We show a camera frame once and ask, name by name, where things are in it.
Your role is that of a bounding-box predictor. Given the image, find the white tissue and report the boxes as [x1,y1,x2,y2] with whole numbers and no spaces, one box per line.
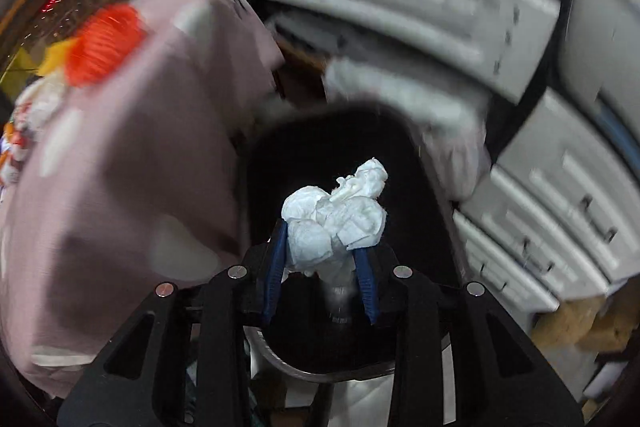
[281,158,388,285]

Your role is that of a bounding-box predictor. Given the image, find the orange foam fruit net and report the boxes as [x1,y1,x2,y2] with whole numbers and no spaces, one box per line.
[64,3,146,88]

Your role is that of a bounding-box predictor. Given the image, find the white red printed plastic bag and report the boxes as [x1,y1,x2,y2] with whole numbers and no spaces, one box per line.
[1,69,68,193]

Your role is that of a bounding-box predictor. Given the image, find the black trash bin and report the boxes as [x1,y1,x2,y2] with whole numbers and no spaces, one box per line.
[238,103,464,383]

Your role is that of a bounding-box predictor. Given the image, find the pink polka dot tablecloth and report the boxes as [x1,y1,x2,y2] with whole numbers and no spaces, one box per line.
[1,0,282,398]

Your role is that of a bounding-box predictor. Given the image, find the white fluffy rug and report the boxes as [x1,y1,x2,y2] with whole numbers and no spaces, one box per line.
[323,57,490,202]

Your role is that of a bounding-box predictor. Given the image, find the white drawer cabinet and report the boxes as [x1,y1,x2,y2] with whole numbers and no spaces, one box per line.
[258,0,639,312]

